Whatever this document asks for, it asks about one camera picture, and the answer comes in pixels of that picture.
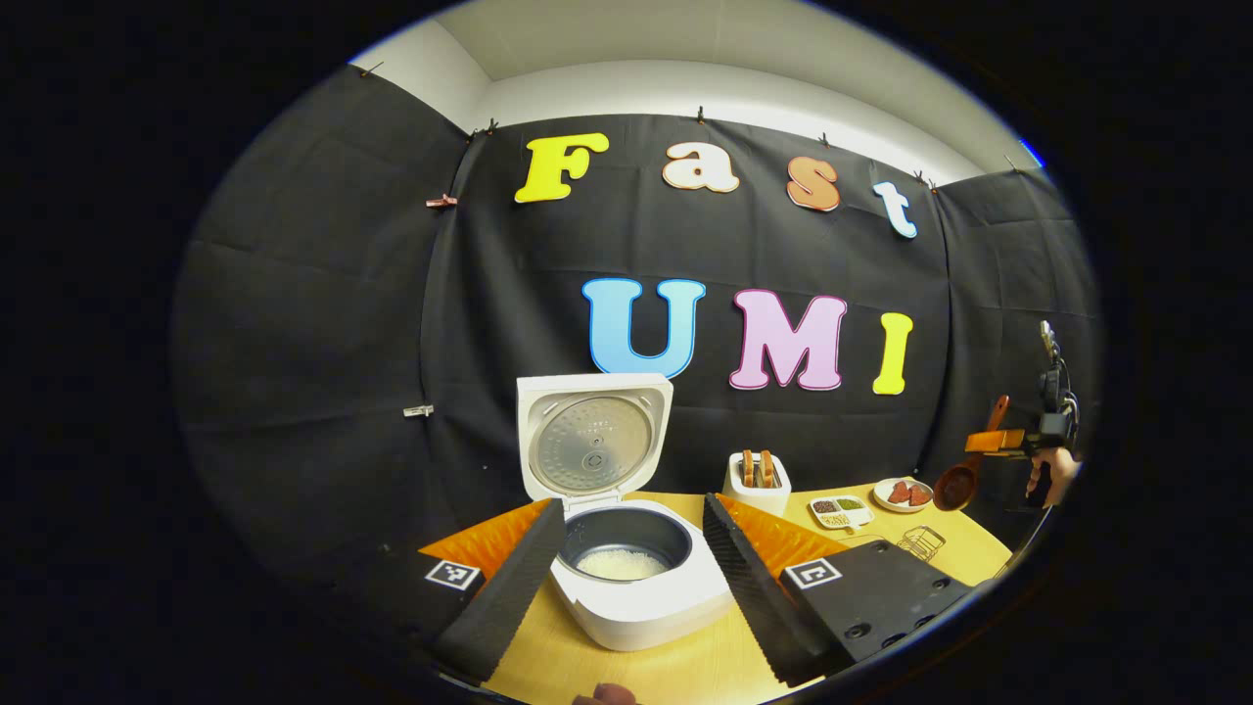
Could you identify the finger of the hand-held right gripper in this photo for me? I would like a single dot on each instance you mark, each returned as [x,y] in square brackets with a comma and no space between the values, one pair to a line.
[994,443]

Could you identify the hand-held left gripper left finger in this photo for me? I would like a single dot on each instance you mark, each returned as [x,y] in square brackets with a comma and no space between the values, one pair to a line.
[509,587]

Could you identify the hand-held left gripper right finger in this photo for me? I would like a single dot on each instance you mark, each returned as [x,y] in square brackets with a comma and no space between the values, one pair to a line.
[749,587]

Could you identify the brown wooden spoon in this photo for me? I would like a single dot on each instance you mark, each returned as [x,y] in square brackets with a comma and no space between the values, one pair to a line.
[954,487]

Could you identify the white rice cooker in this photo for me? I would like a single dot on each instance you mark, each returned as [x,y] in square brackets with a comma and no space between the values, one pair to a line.
[646,607]

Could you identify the white rice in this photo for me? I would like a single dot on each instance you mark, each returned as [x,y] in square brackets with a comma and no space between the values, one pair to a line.
[623,564]

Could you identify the white toaster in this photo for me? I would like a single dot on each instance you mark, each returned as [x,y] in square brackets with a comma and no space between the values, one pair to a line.
[759,499]

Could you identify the red meat slice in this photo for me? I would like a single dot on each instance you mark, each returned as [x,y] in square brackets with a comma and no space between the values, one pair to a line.
[899,492]
[920,495]

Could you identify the white divided bean dish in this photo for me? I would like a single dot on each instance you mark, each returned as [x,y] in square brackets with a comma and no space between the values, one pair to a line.
[840,512]

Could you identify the toasted bread slice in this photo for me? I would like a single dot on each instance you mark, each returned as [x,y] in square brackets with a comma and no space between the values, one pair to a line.
[748,468]
[767,468]

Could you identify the white oval plate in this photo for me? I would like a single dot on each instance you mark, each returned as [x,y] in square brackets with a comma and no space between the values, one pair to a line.
[881,499]

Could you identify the silver cloth clip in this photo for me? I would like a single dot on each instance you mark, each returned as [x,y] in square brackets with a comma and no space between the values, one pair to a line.
[419,410]

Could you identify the black backdrop cloth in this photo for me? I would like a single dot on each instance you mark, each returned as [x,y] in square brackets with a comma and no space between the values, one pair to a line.
[313,343]

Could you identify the copper cloth clip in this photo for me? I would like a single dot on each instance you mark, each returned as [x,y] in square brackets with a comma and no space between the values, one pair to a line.
[442,201]

